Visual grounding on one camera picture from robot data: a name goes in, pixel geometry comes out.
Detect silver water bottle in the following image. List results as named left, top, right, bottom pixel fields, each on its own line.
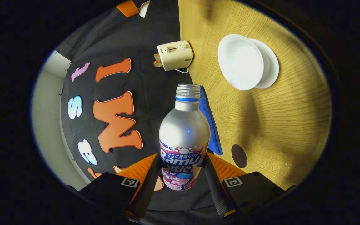
left=159, top=84, right=211, bottom=191

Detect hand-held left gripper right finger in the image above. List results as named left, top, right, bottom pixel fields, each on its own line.
left=202, top=152, right=296, bottom=217

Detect black backdrop cloth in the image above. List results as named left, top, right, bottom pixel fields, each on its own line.
left=54, top=0, right=227, bottom=221

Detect white saucer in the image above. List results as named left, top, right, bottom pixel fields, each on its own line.
left=249, top=38, right=280, bottom=89

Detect white toaster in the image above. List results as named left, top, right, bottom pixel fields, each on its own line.
left=157, top=40, right=194, bottom=72

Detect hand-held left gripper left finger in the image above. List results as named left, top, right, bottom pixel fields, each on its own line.
left=66, top=152, right=163, bottom=219

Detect dark round coaster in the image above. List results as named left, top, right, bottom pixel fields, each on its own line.
left=231, top=144, right=248, bottom=169

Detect blue towel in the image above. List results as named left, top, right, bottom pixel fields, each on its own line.
left=198, top=85, right=223, bottom=156

